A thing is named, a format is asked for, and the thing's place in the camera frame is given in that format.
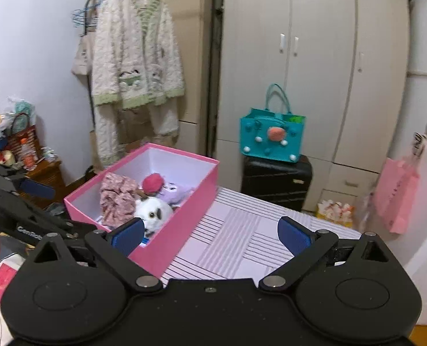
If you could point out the colourful gift bag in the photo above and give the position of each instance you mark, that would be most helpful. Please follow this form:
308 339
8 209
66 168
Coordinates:
336 212

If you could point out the pink fluffy pompom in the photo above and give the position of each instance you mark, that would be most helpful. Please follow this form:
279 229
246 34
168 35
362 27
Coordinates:
152 184

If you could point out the wooden side cabinet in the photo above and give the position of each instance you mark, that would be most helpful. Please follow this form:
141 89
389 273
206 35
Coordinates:
47 173

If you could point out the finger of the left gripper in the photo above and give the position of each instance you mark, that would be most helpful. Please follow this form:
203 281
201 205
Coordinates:
37 189

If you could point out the teal felt tote bag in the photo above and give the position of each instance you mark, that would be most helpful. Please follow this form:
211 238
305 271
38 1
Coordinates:
272 135

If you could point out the pink floral scrunchie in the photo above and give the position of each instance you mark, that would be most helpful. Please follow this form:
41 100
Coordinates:
118 198

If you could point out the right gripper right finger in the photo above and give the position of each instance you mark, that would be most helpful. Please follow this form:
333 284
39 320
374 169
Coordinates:
308 249

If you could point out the white canvas tote bag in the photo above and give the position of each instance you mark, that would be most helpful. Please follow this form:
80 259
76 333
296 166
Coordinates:
82 64

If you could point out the purple plush toy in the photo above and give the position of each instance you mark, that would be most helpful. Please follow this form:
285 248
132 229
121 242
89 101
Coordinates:
173 194

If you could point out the woven red handbag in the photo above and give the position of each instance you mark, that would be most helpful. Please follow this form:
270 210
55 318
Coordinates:
29 132

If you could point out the striped white tablecloth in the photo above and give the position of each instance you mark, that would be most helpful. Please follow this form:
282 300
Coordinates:
237 238

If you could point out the pink cardboard box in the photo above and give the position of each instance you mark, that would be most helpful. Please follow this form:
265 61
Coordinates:
196 172

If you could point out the white brown plush dog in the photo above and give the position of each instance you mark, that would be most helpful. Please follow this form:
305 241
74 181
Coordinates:
154 213

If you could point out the cream wardrobe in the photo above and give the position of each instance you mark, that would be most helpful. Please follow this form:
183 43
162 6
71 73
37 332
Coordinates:
343 64

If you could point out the pink paper bag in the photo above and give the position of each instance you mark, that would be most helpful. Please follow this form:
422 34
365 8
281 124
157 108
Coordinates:
395 193

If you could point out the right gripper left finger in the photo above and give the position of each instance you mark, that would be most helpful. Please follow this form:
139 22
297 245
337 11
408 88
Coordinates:
112 249

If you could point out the black suitcase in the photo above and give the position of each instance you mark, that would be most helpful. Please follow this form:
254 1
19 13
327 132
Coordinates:
277 182

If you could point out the orange drink bottle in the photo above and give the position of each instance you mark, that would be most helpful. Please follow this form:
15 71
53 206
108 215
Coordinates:
28 155

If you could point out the cream knitted cardigan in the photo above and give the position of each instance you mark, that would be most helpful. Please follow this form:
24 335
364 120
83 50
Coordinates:
137 76

